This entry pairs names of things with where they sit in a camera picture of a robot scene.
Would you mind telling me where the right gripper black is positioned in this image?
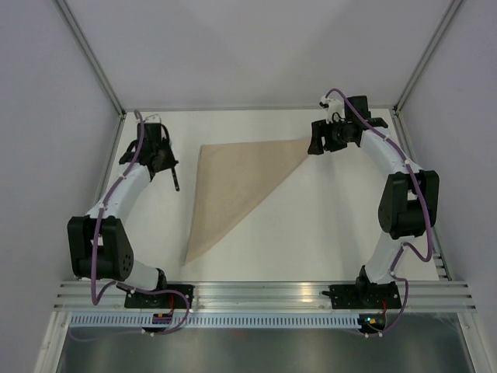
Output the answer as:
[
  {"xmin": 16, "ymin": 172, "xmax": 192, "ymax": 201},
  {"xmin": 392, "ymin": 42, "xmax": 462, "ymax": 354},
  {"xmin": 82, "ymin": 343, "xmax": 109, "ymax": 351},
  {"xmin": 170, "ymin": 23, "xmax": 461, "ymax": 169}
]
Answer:
[{"xmin": 308, "ymin": 117, "xmax": 353, "ymax": 155}]

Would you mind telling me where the silver fork black handle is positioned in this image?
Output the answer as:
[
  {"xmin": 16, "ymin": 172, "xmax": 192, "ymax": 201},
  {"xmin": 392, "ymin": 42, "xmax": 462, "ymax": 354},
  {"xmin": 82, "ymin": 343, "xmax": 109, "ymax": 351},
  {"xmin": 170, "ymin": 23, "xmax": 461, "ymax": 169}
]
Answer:
[{"xmin": 171, "ymin": 167, "xmax": 180, "ymax": 192}]

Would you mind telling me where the beige cloth napkin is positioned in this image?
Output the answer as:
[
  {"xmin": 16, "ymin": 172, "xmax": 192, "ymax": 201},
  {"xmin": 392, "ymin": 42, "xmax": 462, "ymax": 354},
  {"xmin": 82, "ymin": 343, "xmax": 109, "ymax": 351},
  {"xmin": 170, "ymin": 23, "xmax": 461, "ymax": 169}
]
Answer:
[{"xmin": 186, "ymin": 138, "xmax": 310, "ymax": 263}]

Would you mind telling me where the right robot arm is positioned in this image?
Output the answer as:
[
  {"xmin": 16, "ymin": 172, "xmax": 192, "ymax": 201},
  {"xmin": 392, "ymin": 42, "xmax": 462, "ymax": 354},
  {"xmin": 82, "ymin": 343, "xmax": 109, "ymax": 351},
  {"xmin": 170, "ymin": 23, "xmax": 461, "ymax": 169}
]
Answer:
[{"xmin": 308, "ymin": 94, "xmax": 440, "ymax": 307}]

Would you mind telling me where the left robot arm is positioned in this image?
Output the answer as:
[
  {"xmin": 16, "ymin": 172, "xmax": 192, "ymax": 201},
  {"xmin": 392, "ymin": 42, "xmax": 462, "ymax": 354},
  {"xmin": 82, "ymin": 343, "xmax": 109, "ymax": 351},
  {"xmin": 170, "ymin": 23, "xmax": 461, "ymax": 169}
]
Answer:
[{"xmin": 67, "ymin": 123, "xmax": 180, "ymax": 308}]

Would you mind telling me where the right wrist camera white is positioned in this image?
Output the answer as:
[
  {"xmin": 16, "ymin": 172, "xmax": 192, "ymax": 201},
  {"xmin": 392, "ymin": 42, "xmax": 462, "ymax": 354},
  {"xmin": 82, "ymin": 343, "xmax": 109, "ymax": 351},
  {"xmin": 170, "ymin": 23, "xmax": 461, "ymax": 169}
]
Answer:
[{"xmin": 319, "ymin": 96, "xmax": 343, "ymax": 124}]

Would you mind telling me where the left aluminium frame post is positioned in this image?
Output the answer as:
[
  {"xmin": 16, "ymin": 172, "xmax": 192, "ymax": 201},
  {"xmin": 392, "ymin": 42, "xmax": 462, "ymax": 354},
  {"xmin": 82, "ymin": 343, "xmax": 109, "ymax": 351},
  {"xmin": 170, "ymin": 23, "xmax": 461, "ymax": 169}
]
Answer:
[{"xmin": 52, "ymin": 0, "xmax": 126, "ymax": 118}]

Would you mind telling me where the aluminium frame post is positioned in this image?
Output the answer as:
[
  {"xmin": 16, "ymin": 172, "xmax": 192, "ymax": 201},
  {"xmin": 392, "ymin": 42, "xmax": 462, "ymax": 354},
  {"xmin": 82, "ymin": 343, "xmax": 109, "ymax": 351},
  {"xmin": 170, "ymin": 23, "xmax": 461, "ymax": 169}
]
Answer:
[
  {"xmin": 392, "ymin": 0, "xmax": 466, "ymax": 116},
  {"xmin": 52, "ymin": 0, "xmax": 126, "ymax": 118}
]

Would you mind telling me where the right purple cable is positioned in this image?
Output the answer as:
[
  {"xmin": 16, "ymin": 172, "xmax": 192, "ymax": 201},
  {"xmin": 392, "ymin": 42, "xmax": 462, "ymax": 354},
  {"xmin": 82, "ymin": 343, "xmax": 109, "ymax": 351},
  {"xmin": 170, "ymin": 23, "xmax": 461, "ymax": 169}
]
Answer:
[{"xmin": 325, "ymin": 88, "xmax": 434, "ymax": 338}]

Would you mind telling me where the purple cable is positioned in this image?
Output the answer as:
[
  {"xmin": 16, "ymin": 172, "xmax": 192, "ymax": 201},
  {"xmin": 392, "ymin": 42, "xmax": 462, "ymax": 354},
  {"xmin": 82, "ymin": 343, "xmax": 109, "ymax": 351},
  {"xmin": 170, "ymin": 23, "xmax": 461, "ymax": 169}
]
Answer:
[
  {"xmin": 71, "ymin": 110, "xmax": 191, "ymax": 343},
  {"xmin": 325, "ymin": 88, "xmax": 434, "ymax": 338}
]

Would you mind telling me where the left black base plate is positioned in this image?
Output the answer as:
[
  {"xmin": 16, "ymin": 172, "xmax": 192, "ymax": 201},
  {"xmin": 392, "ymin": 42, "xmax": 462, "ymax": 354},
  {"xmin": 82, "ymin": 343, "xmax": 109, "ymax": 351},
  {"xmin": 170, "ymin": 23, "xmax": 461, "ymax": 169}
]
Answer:
[{"xmin": 124, "ymin": 284, "xmax": 195, "ymax": 310}]

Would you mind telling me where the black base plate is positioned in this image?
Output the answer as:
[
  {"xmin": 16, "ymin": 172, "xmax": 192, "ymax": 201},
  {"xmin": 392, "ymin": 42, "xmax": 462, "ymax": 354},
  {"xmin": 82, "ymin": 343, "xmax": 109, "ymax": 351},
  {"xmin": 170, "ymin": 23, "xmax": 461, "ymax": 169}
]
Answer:
[
  {"xmin": 124, "ymin": 284, "xmax": 195, "ymax": 310},
  {"xmin": 321, "ymin": 282, "xmax": 401, "ymax": 310}
]

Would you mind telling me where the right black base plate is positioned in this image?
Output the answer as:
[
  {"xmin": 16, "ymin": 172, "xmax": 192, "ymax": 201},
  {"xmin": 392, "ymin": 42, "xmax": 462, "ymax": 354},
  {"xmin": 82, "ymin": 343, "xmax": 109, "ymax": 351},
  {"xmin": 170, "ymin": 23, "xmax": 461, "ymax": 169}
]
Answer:
[{"xmin": 321, "ymin": 282, "xmax": 401, "ymax": 310}]

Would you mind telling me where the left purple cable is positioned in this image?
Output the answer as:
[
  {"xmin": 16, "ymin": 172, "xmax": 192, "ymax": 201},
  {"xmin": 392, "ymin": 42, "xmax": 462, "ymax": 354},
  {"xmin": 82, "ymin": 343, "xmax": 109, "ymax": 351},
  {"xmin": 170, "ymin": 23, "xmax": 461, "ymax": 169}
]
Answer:
[{"xmin": 71, "ymin": 110, "xmax": 191, "ymax": 343}]

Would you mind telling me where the white slotted cable duct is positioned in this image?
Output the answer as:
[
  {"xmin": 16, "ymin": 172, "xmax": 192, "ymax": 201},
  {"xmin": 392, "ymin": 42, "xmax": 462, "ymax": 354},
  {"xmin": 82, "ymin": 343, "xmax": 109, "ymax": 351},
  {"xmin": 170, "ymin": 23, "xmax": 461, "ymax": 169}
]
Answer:
[{"xmin": 69, "ymin": 312, "xmax": 360, "ymax": 329}]

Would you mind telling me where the aluminium rail front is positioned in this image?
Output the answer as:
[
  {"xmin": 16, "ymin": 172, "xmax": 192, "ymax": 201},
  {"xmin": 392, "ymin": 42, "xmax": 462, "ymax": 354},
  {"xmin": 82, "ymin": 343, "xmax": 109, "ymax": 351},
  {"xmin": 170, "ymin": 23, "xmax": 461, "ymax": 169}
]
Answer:
[{"xmin": 52, "ymin": 281, "xmax": 476, "ymax": 313}]

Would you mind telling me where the right aluminium frame post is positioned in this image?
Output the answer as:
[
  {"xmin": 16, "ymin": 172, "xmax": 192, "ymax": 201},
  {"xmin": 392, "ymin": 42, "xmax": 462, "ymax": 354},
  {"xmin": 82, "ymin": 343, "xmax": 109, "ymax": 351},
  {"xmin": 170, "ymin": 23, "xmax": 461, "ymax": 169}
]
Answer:
[{"xmin": 392, "ymin": 0, "xmax": 466, "ymax": 116}]

